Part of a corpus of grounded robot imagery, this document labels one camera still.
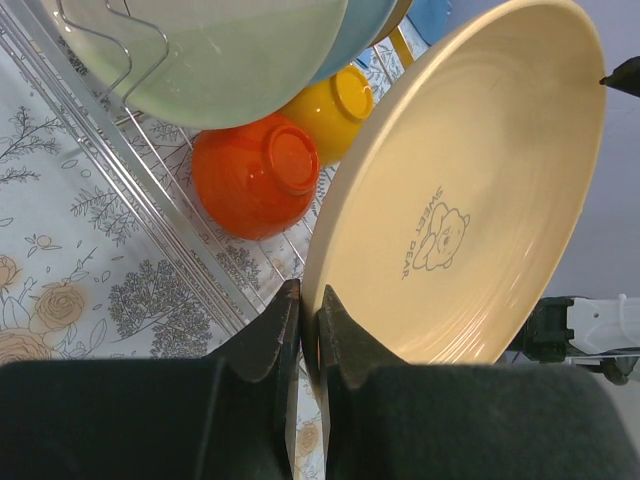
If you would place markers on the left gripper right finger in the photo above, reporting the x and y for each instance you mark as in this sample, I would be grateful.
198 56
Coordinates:
384 418

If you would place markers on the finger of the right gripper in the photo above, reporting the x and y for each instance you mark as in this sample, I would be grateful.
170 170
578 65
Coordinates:
625 78

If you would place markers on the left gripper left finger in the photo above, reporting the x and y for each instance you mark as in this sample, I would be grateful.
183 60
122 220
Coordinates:
230 414

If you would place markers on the plain orange plate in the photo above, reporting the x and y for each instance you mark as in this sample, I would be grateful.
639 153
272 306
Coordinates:
450 212

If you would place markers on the red orange bowl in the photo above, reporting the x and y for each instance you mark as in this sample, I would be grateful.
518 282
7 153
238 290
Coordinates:
256 180

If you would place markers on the wire dish rack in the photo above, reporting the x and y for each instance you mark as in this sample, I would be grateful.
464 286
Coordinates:
144 161

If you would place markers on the beige and blue plate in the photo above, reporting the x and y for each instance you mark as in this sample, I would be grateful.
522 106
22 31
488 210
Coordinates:
362 21

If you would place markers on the yellow bowl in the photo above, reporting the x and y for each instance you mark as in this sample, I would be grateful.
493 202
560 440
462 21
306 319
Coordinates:
332 112

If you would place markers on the pale green plate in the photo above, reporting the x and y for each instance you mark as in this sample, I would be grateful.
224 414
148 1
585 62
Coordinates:
199 64

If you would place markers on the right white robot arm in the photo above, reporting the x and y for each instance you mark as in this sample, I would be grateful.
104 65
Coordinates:
589 315

